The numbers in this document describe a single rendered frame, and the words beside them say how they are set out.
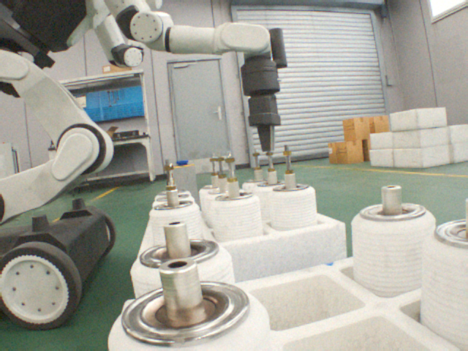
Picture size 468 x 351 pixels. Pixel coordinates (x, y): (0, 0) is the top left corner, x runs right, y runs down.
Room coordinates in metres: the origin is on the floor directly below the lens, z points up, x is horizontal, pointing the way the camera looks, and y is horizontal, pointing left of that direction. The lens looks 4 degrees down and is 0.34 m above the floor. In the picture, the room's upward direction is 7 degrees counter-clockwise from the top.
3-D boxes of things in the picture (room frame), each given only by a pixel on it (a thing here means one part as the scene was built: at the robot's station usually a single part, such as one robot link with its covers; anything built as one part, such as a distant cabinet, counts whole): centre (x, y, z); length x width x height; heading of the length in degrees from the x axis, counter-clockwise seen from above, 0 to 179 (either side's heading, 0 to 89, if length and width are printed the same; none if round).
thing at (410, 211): (0.33, -0.17, 0.25); 0.08 x 0.08 x 0.01
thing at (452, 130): (2.92, -2.26, 0.27); 0.39 x 0.39 x 0.18; 13
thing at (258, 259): (0.74, 0.03, 0.09); 0.39 x 0.39 x 0.18; 11
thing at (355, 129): (4.23, -1.75, 0.45); 0.30 x 0.24 x 0.30; 13
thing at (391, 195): (0.33, -0.17, 0.26); 0.02 x 0.02 x 0.03
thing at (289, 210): (0.64, -0.11, 0.16); 0.10 x 0.10 x 0.18
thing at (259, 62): (0.77, -0.10, 0.57); 0.11 x 0.11 x 0.11; 86
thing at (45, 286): (0.61, 0.47, 0.10); 0.20 x 0.05 x 0.20; 101
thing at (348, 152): (4.20, -1.60, 0.15); 0.30 x 0.24 x 0.30; 10
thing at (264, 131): (0.74, -0.08, 0.36); 0.03 x 0.02 x 0.06; 68
